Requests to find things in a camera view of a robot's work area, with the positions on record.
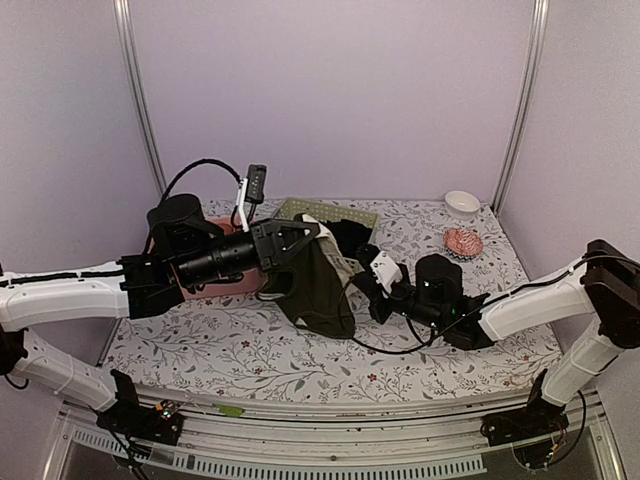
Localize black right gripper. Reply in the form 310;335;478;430
351;265;446;332

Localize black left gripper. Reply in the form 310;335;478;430
177;216;320;288

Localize dark green underwear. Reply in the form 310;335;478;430
257;213;355;340

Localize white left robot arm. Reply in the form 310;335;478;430
1;220;320;434

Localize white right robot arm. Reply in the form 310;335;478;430
354;240;639;436

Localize green plastic basket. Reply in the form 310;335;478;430
272;197;380;273

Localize pink divided organizer box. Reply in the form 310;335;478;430
174;220;266;299

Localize black clothes in basket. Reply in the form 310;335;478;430
323;219;373;261

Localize white ceramic bowl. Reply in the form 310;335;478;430
444;190;481;221

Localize floral white table mat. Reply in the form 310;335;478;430
102;198;569;405

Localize green tape piece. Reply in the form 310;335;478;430
214;403;245;418

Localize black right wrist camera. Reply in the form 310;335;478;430
415;254;463;321

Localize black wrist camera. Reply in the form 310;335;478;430
147;193;207;260
415;254;463;321

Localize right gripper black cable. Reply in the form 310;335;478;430
339;279;451;355

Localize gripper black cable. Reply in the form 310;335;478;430
159;158;269;234
339;279;451;355

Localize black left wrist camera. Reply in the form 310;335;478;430
147;193;207;260

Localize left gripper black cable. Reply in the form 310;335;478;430
159;158;269;234

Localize aluminium front rail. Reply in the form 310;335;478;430
47;384;624;480

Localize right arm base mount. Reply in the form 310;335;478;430
480;370;569;446

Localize left aluminium frame post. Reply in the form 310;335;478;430
113;0;168;197

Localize aluminium frame post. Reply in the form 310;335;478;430
491;0;550;218
113;0;168;197

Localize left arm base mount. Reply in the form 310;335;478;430
96;369;185;446

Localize right aluminium frame post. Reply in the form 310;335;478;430
491;0;550;218

